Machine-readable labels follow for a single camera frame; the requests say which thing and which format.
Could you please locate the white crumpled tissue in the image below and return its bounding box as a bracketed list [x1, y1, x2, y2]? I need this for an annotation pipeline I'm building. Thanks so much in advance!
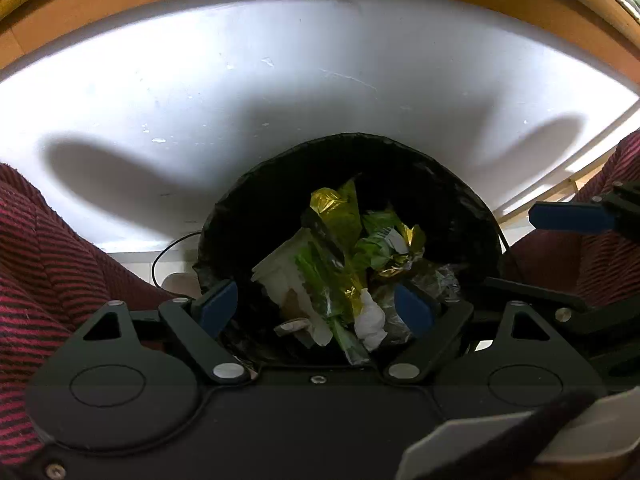
[354, 290, 388, 352]

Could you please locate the white bed side panel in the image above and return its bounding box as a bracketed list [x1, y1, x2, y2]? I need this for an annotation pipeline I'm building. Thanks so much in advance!
[0, 0, 640, 256]

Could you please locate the thin black cable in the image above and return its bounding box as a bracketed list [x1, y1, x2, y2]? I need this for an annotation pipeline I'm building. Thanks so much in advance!
[151, 232, 203, 291]

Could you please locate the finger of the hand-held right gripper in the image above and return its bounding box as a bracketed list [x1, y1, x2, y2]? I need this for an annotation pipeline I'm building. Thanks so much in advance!
[529, 180, 640, 241]
[482, 276, 640, 333]

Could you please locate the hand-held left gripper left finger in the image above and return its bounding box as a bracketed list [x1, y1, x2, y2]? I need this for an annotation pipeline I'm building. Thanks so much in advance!
[75, 280, 251, 386]

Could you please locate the wooden bed frame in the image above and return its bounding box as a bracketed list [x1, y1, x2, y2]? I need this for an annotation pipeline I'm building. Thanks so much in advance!
[0, 0, 640, 221]

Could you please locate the green clear plastic wrapper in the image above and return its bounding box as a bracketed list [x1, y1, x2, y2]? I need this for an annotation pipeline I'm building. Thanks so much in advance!
[295, 245, 372, 367]

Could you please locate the green white snack wrapper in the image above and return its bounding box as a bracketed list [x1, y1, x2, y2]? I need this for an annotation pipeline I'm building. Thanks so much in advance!
[351, 210, 402, 271]

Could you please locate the black trash bin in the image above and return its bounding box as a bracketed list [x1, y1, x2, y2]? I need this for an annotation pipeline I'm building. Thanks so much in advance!
[192, 132, 505, 366]

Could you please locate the yellow green foil wrapper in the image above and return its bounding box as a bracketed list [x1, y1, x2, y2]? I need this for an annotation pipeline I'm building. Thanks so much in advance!
[302, 177, 427, 322]

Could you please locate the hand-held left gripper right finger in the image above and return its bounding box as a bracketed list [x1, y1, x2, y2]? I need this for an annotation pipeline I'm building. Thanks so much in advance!
[382, 284, 581, 386]

